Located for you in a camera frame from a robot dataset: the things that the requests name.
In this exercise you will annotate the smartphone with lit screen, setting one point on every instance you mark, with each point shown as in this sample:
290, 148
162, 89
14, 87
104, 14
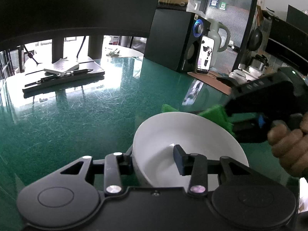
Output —
205, 54

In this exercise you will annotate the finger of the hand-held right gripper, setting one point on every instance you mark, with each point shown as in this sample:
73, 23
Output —
231, 107

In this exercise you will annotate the black frying pan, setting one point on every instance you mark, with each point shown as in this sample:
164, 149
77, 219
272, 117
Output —
255, 38

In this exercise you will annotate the steel cooking pot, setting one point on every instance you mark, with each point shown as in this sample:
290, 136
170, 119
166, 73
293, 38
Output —
257, 63

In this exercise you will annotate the blue square wall sticker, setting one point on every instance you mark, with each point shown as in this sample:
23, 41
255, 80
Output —
214, 2

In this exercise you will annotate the person's right hand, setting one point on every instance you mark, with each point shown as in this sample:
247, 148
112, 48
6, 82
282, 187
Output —
286, 146

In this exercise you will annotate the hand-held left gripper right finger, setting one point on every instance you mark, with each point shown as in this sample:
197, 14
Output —
180, 160

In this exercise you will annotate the green square wall sticker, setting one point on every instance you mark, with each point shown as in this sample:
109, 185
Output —
223, 5

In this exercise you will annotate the brown desk mat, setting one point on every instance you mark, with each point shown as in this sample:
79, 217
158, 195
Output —
214, 81

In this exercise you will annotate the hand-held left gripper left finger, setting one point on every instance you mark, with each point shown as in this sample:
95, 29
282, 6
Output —
125, 164

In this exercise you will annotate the small dark object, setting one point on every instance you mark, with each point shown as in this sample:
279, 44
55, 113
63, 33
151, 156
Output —
113, 52

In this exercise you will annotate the white ceramic bowl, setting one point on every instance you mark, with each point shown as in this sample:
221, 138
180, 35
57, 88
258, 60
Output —
158, 139

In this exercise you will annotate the black computer monitor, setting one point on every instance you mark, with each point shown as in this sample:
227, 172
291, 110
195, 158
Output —
72, 7

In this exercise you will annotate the small grey notebook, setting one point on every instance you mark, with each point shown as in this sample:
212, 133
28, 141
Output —
61, 66

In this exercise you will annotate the green cleaning cloth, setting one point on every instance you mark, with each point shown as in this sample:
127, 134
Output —
214, 115

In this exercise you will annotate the black range hood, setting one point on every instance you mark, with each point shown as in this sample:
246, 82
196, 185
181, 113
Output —
288, 36

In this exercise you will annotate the red white box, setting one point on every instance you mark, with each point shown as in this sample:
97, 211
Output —
115, 40

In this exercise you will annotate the black speaker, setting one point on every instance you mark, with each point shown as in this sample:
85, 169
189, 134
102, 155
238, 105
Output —
168, 41

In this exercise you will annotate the white teapot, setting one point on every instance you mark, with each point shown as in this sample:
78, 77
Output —
238, 75

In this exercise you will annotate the pale green kettle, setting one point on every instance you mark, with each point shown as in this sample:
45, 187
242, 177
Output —
217, 35

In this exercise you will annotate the black pen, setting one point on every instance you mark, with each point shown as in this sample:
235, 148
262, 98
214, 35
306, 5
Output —
79, 72

